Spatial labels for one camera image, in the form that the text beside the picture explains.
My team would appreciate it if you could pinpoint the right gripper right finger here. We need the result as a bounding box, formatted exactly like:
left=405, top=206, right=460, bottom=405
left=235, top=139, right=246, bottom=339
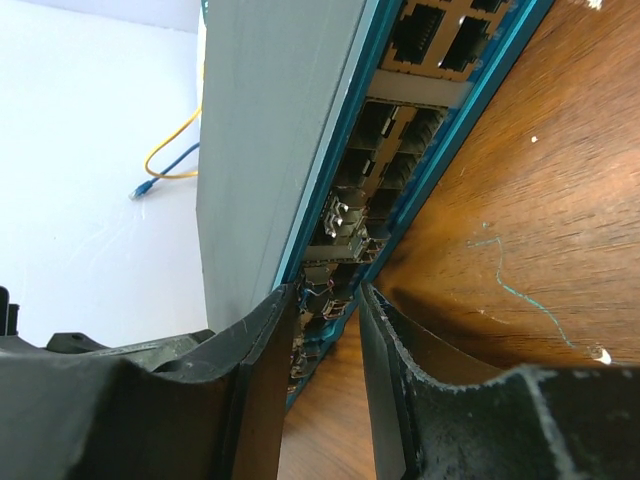
left=358, top=283, right=639, bottom=479

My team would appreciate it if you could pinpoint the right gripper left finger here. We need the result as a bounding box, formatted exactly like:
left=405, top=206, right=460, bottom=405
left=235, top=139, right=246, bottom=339
left=1, top=284, right=297, bottom=479

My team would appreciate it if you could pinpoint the blue ethernet cable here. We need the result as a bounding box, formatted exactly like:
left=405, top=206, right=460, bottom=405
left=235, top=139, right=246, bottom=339
left=128, top=142, right=201, bottom=202

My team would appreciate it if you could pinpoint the yellow ethernet cable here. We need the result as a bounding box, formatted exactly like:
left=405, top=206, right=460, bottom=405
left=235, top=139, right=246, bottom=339
left=144, top=49, right=207, bottom=180

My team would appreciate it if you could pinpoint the black network switch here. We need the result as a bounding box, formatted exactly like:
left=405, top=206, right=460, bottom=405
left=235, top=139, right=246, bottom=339
left=196, top=1, right=550, bottom=401

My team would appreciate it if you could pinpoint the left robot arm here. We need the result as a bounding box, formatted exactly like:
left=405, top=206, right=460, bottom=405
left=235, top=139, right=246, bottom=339
left=1, top=286, right=215, bottom=372

